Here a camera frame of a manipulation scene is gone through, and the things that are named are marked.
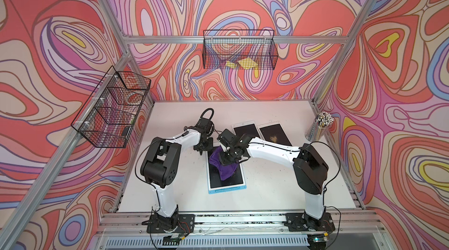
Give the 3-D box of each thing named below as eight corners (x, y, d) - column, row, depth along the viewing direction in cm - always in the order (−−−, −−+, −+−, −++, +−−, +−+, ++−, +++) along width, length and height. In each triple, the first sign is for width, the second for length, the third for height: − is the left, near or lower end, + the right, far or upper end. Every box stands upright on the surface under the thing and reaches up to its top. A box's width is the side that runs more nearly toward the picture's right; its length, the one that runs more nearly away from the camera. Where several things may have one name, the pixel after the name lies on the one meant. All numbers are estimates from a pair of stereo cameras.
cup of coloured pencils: (307, 142, 101) (320, 122, 87) (303, 132, 106) (315, 111, 92) (320, 142, 101) (336, 122, 87) (316, 132, 106) (330, 111, 92)
